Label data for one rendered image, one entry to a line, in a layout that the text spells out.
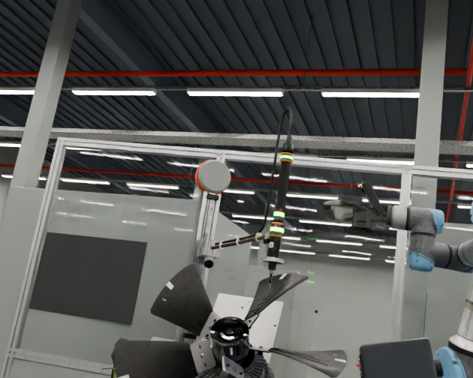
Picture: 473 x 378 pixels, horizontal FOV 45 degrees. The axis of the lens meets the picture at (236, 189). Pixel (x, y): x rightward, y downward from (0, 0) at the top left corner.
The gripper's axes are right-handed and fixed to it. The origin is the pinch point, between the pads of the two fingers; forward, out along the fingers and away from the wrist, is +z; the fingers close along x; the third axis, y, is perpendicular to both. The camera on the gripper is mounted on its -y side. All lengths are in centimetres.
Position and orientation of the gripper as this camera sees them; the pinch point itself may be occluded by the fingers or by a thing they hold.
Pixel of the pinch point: (328, 204)
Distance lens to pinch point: 186.8
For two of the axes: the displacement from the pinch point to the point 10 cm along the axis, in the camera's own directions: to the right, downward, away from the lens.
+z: -9.7, -0.9, 2.3
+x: 2.0, 2.7, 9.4
